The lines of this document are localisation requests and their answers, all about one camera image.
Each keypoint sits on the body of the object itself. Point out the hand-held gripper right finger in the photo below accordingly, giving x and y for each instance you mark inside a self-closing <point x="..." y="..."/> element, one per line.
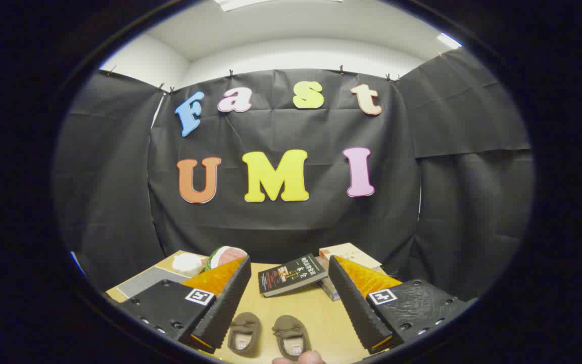
<point x="354" y="308"/>

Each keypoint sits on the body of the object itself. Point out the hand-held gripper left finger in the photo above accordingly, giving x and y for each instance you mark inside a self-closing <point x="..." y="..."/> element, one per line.
<point x="228" y="308"/>

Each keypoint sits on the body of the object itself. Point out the brown fuzzy shoe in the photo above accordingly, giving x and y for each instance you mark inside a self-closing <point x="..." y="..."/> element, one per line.
<point x="288" y="331"/>
<point x="244" y="328"/>

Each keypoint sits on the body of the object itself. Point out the grey storage box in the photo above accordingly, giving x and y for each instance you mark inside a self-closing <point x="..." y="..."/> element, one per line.
<point x="149" y="280"/>

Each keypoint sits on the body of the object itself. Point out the blue cover book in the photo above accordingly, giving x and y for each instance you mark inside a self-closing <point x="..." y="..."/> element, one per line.
<point x="331" y="292"/>

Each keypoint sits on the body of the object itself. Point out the cream book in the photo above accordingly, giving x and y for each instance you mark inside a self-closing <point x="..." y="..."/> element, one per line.
<point x="325" y="273"/>

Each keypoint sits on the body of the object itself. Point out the watermelon slice plush toy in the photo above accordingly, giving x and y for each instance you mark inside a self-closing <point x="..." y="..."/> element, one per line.
<point x="228" y="255"/>

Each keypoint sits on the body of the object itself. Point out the beige cover book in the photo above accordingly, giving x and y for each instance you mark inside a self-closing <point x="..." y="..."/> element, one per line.
<point x="351" y="253"/>

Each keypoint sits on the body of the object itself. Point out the white plush toy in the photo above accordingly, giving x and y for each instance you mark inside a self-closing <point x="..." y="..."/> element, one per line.
<point x="189" y="264"/>

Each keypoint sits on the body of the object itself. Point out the black cover book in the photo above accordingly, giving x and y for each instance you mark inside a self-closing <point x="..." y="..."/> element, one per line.
<point x="291" y="275"/>

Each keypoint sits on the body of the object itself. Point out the ceiling light panel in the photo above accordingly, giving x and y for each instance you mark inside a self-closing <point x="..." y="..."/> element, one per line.
<point x="448" y="40"/>
<point x="250" y="4"/>

